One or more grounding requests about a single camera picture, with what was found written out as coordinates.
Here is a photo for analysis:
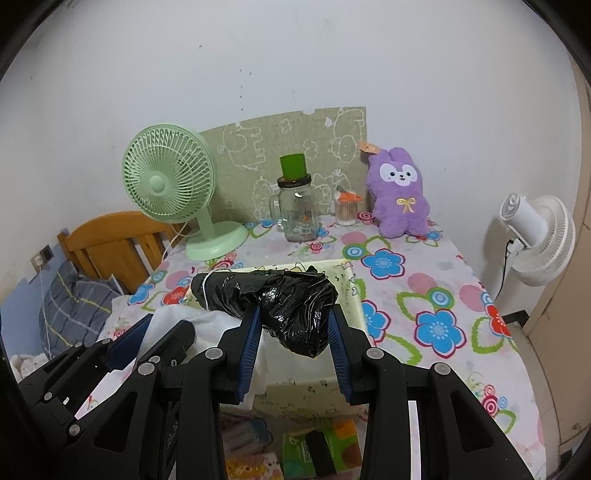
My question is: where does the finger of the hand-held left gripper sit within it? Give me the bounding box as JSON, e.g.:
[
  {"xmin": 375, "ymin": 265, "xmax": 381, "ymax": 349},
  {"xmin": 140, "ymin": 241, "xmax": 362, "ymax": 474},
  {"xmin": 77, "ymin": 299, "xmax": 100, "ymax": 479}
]
[
  {"xmin": 134, "ymin": 320, "xmax": 197, "ymax": 389},
  {"xmin": 74, "ymin": 315, "xmax": 154, "ymax": 385}
]

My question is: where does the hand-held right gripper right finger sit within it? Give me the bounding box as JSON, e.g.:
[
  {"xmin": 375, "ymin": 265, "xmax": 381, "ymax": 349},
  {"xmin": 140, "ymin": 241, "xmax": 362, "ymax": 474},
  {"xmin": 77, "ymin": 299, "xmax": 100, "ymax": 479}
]
[{"xmin": 328, "ymin": 305, "xmax": 525, "ymax": 480}]

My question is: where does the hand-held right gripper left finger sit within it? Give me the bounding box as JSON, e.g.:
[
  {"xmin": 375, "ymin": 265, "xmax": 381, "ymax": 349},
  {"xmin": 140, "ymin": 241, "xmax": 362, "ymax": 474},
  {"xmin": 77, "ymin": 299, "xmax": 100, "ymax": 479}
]
[{"xmin": 69, "ymin": 305, "xmax": 263, "ymax": 480}]

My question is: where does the cream cartoon fabric basket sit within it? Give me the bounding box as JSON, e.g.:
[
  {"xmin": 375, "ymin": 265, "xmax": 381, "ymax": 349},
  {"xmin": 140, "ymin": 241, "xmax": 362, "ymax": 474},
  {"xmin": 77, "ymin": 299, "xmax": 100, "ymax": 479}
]
[{"xmin": 185, "ymin": 263, "xmax": 371, "ymax": 418}]

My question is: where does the black plastic bag bundle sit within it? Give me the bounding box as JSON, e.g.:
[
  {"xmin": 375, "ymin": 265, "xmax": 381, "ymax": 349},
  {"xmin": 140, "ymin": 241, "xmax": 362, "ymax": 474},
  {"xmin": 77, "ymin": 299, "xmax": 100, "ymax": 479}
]
[{"xmin": 191, "ymin": 265, "xmax": 337, "ymax": 358}]

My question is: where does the green tissue pack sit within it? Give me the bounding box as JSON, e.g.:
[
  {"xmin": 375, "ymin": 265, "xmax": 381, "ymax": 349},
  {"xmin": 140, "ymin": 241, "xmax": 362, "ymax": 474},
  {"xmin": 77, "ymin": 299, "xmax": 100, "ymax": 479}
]
[{"xmin": 283, "ymin": 418, "xmax": 363, "ymax": 479}]

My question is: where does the white fluffy cloth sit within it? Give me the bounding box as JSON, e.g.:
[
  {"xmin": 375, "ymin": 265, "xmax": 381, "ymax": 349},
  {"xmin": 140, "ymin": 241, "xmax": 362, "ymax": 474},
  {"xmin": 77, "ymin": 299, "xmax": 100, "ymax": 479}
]
[{"xmin": 9, "ymin": 353, "xmax": 47, "ymax": 384}]

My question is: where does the grey plaid pillow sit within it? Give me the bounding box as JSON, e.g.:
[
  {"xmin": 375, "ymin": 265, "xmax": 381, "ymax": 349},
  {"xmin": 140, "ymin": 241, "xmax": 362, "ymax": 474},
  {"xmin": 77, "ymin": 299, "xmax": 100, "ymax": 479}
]
[{"xmin": 39, "ymin": 268, "xmax": 123, "ymax": 358}]

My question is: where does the pink striped tissue pack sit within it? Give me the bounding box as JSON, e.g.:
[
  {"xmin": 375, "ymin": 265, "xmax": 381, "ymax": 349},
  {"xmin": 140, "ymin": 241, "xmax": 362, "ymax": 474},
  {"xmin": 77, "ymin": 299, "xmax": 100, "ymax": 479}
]
[{"xmin": 221, "ymin": 412, "xmax": 283, "ymax": 457}]

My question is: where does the toothpick jar with orange lid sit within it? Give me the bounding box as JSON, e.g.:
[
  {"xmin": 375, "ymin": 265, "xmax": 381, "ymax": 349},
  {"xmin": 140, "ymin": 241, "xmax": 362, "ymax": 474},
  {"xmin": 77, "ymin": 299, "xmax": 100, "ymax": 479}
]
[{"xmin": 333, "ymin": 187, "xmax": 363, "ymax": 227}]

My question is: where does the glass mug jar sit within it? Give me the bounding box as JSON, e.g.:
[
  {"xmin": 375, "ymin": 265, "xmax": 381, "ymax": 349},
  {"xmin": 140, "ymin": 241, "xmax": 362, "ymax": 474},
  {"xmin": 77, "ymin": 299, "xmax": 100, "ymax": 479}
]
[{"xmin": 269, "ymin": 175, "xmax": 320, "ymax": 243}]

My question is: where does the green desk fan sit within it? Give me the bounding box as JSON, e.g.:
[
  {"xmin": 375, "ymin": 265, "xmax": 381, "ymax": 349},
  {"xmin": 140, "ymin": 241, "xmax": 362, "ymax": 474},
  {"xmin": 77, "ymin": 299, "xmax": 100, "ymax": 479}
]
[{"xmin": 122, "ymin": 124, "xmax": 250, "ymax": 263}]

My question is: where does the purple plush bunny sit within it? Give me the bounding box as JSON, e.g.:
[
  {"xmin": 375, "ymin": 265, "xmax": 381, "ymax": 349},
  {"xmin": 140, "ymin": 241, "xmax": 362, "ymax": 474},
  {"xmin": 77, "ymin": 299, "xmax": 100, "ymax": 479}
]
[{"xmin": 358, "ymin": 141, "xmax": 432, "ymax": 239}]

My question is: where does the green plastic cup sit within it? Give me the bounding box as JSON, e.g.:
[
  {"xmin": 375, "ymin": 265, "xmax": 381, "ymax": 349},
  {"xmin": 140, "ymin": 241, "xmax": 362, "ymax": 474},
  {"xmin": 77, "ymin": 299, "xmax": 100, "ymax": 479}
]
[{"xmin": 279, "ymin": 154, "xmax": 308, "ymax": 181}]

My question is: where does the green patterned board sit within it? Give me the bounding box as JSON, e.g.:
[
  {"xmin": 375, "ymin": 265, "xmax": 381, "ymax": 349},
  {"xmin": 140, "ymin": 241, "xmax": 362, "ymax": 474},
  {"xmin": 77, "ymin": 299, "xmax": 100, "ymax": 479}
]
[{"xmin": 198, "ymin": 107, "xmax": 368, "ymax": 222}]

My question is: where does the white standing fan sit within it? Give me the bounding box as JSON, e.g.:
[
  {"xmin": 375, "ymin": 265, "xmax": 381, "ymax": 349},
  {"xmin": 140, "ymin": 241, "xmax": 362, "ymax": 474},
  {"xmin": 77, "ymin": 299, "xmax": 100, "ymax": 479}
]
[{"xmin": 496, "ymin": 193, "xmax": 577, "ymax": 301}]

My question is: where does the white fan cable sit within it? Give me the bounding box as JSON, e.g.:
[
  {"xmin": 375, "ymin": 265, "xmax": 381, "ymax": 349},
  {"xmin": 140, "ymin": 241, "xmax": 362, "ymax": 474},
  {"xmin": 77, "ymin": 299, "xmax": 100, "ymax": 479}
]
[{"xmin": 163, "ymin": 220, "xmax": 192, "ymax": 256}]

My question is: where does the black fan cable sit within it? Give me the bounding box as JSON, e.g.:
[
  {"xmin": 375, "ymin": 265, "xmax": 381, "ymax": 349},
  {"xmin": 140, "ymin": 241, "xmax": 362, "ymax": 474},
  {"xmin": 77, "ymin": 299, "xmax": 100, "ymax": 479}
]
[{"xmin": 498, "ymin": 236, "xmax": 517, "ymax": 298}]

